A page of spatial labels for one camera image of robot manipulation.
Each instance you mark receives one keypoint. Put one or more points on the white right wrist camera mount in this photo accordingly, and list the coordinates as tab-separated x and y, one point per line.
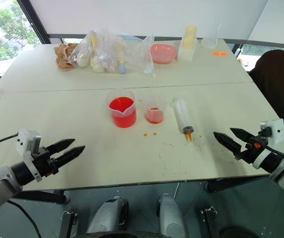
276	129

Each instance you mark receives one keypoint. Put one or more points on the black window frame post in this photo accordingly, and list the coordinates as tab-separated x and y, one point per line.
32	21

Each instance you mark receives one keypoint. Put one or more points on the translucent white tall container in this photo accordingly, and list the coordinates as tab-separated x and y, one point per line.
187	47

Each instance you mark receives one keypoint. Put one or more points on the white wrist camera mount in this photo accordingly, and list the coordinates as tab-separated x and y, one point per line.
276	129
24	141

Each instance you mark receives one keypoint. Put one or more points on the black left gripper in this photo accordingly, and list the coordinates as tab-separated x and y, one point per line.
42	161

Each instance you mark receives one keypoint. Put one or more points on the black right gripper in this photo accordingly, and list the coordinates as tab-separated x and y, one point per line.
252	151

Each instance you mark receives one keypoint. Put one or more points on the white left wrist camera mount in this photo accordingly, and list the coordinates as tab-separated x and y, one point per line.
24	141

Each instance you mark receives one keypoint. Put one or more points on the grey rounded robot leg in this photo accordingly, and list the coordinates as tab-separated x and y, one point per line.
171	215
108	215

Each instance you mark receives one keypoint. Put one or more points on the large beaker with red liquid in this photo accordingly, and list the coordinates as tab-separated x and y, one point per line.
123	116

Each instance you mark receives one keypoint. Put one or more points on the crumpled brown cloth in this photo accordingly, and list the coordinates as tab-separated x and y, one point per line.
62	55

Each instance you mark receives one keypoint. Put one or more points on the empty clear beaker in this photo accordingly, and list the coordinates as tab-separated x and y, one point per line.
210	39

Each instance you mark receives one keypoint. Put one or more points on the small orange cap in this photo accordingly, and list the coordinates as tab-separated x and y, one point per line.
215	53
223	53

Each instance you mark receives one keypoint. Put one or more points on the black metal table bracket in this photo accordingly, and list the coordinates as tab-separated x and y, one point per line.
67	223
210	223

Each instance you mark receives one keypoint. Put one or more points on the small clear cup red liquid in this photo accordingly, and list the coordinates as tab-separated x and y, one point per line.
155	115

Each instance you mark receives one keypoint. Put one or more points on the black table frame beam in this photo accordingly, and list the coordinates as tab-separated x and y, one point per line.
42	197
234	184

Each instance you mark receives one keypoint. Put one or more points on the dark brown chair back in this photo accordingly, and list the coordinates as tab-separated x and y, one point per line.
271	79

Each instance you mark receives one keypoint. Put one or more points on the empty clear plastic bag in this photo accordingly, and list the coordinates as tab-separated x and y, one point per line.
143	57

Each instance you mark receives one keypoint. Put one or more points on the clear plastic bag with items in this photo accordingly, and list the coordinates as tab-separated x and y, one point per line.
99	52

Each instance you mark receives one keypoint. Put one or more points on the large clear plastic syringe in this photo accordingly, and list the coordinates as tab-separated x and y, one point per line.
183	114

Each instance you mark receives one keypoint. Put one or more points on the pink plastic bowl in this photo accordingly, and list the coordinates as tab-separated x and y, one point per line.
163	53

